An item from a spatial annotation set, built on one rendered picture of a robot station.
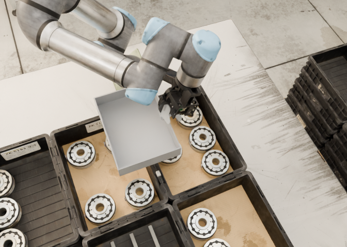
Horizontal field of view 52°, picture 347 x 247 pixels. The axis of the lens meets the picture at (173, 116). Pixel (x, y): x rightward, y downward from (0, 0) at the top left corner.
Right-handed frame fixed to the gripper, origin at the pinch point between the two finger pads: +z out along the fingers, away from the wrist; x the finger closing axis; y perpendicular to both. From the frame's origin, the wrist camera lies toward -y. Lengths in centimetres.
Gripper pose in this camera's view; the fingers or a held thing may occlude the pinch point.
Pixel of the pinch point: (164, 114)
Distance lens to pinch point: 116.4
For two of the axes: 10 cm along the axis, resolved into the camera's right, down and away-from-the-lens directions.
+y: 4.3, 7.9, -4.4
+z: -3.1, 5.8, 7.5
